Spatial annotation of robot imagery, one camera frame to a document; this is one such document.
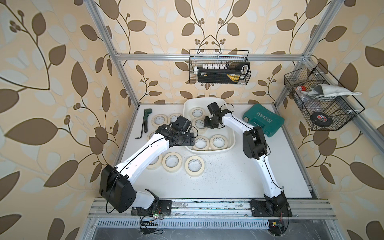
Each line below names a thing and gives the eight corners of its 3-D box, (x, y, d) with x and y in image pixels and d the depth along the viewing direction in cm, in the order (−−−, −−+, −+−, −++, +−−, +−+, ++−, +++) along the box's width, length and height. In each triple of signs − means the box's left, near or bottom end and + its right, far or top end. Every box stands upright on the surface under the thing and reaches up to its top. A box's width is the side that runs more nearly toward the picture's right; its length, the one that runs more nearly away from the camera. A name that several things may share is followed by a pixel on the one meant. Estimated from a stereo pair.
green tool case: (268, 138, 102) (270, 134, 98) (240, 117, 114) (241, 113, 110) (283, 124, 110) (286, 120, 106) (255, 106, 122) (257, 101, 118)
